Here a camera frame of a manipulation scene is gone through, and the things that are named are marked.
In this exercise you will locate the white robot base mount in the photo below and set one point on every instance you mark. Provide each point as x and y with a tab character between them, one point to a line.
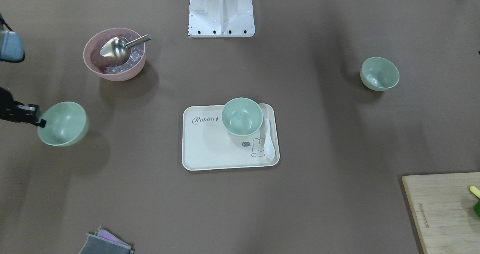
221	18

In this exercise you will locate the white ceramic spoon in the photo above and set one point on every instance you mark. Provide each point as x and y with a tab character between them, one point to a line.
269	149

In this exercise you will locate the metal ice scoop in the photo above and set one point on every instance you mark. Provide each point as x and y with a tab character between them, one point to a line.
117	50

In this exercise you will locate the green lime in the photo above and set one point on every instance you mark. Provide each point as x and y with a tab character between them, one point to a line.
477	209

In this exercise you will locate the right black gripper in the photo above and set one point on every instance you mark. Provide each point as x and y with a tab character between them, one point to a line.
10	108

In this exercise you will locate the yellow plastic knife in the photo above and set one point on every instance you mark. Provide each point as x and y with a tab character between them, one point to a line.
475	191

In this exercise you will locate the grey folded cloth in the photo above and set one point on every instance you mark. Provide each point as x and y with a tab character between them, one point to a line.
104	242

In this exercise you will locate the green bowl on tray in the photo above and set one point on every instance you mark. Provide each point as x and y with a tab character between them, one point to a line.
242	116

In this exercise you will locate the beige rabbit serving tray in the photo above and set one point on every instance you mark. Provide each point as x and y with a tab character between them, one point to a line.
207	145

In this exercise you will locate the wooden cutting board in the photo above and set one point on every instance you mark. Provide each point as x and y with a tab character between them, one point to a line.
442	208

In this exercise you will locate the green bowl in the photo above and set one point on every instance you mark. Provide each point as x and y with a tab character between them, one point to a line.
379	74
242	116
66	124

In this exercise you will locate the pink bowl with ice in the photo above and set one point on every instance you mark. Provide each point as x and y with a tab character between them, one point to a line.
128	70

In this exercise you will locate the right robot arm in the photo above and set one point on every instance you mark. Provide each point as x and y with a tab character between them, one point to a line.
12	51

